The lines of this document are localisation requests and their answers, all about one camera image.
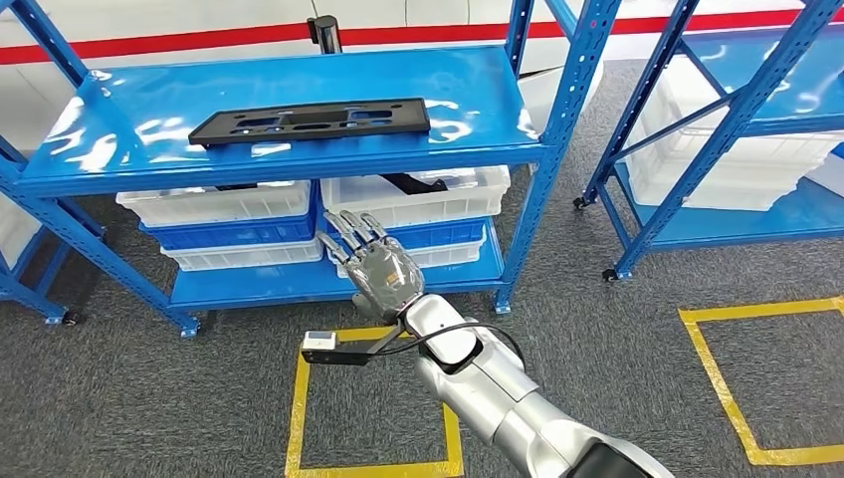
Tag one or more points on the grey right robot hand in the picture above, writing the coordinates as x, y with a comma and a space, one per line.
386, 277

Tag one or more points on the black plastic car part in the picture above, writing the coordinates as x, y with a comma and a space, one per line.
409, 119

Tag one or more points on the black part inside crate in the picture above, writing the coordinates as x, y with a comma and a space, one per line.
412, 185
237, 187

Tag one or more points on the blue metal shelf rack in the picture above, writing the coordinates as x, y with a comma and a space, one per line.
725, 135
297, 72
26, 293

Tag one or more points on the yellow floor tape square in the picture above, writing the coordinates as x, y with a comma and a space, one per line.
369, 470
758, 309

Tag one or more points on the red barrier belt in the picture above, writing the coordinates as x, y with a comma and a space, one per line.
165, 41
428, 33

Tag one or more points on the white car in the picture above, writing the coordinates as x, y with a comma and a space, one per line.
198, 13

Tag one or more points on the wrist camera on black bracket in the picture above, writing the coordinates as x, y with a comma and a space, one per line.
320, 341

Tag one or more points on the black stanchion post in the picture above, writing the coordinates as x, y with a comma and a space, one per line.
328, 36

